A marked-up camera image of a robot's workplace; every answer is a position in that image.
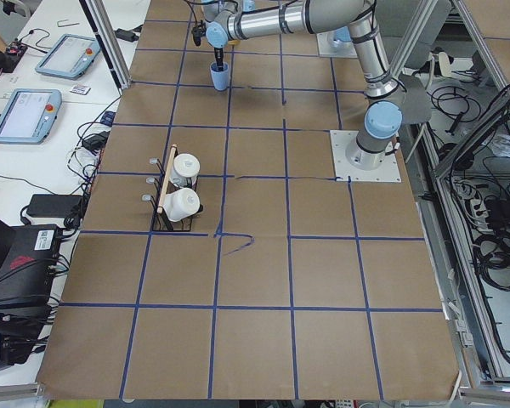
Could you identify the blue teach pendant far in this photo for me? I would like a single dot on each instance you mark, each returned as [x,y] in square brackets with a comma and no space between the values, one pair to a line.
[70,57]

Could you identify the black computer box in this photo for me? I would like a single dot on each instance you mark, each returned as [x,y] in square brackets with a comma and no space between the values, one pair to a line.
[27,254]

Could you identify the blue teach pendant near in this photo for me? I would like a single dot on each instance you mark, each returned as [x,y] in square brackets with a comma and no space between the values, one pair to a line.
[29,115]

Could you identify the wooden rack handle rod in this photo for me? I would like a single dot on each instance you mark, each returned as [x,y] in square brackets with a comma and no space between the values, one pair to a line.
[166,179]

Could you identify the black power adapter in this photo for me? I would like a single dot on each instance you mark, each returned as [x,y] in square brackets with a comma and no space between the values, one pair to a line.
[53,206]

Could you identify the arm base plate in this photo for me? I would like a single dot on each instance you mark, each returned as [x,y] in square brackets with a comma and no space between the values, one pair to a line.
[336,44]
[352,164]

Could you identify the white ceramic mug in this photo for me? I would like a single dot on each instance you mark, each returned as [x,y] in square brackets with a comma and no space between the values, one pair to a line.
[181,204]
[185,170]

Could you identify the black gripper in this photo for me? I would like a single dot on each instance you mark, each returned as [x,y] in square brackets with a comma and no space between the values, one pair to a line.
[218,54]

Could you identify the blue teach pendant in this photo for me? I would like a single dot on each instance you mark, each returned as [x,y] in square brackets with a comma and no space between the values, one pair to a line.
[70,57]
[29,115]

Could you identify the aluminium frame post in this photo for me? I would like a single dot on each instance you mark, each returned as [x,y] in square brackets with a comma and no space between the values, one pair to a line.
[101,27]

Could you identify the black wire mug rack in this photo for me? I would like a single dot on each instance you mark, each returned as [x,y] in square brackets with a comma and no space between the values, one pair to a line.
[160,222]

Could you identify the light blue plastic cup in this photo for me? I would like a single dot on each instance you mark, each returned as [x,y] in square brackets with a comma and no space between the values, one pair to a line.
[220,75]

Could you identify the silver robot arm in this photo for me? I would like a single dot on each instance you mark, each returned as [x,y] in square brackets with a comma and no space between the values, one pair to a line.
[241,20]

